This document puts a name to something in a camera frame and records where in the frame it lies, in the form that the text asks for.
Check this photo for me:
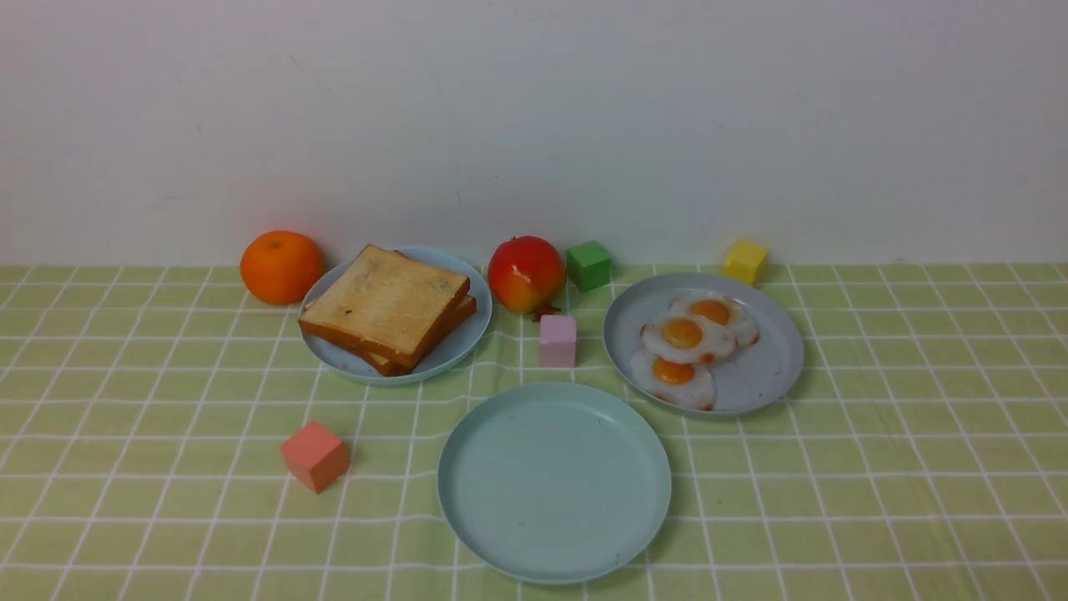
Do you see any pink cube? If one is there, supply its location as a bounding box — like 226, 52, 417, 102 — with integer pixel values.
538, 315, 577, 369

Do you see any red yellow apple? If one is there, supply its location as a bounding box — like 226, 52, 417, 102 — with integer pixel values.
486, 235, 567, 322

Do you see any light blue bread plate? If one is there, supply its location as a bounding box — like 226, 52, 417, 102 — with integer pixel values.
299, 247, 493, 386

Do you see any light blue front plate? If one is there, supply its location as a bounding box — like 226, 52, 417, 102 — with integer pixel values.
437, 381, 673, 585

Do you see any green cube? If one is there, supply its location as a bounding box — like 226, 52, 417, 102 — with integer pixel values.
565, 240, 612, 292

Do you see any yellow cube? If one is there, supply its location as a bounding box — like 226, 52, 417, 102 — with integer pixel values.
722, 239, 769, 288

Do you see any fried egg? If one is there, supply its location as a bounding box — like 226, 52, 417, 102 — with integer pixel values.
670, 292, 760, 347
630, 349, 717, 412
638, 311, 738, 364

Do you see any salmon red cube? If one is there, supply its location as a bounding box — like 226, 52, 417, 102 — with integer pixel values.
280, 422, 351, 494

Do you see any grey blue egg plate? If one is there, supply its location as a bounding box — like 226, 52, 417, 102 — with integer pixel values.
602, 271, 805, 417

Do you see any toast slice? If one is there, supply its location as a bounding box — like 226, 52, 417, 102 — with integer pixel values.
299, 246, 471, 370
361, 295, 477, 377

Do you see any orange fruit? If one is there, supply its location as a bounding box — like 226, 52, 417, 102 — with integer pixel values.
238, 230, 325, 306

